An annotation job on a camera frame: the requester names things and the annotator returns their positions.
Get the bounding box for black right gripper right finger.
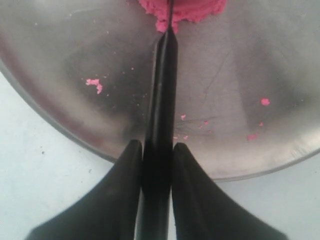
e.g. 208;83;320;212
172;143;288;240

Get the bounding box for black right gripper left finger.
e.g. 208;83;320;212
27;140;143;240

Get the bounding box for black knife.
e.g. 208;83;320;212
135;0;178;240

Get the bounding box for pink clay lump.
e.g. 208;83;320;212
138;0;227;33

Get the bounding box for round steel plate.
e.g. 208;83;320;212
0;0;320;180

